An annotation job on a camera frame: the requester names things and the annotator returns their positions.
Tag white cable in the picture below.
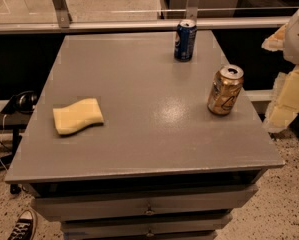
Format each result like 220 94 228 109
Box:
0 113 9 173

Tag black white sneaker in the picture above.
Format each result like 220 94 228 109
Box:
7 210 37 240

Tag drawer knob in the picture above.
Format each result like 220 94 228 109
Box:
146 230 155 238
144 205 155 216

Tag black headphones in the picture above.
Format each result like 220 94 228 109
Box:
1 91 38 114

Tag gold soda can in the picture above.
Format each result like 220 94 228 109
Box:
207 64 244 115

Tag blue soda can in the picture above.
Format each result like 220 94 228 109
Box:
174 19 197 62

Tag upper drawer knob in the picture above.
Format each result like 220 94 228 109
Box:
144 205 155 216

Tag lower drawer knob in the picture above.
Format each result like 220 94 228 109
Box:
146 230 155 238

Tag yellow sponge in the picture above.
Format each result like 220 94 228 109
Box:
53 98 104 135

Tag metal glass railing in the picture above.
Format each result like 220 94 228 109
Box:
0 0 299 34

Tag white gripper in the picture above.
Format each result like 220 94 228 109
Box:
261 9 299 133

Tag black side stand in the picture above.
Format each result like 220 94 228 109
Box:
0 110 32 195

